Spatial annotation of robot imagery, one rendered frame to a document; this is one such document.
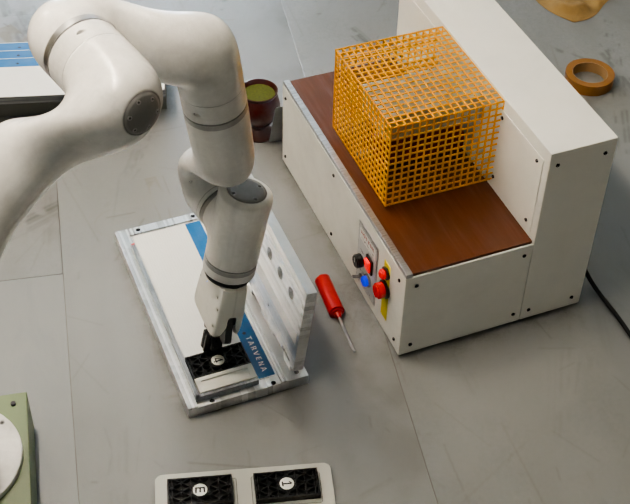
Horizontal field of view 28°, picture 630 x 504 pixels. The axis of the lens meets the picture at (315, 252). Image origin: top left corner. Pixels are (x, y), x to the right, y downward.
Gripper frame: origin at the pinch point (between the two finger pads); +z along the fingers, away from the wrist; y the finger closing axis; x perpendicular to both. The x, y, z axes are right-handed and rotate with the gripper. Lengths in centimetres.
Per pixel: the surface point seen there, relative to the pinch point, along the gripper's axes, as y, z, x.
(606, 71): -45, -19, 102
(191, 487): 24.9, 5.1, -11.0
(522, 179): 5, -34, 46
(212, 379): 6.7, 2.1, -2.0
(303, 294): 7.5, -15.7, 9.9
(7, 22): -111, 7, -10
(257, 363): 5.3, 1.4, 6.3
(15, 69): -79, -1, -15
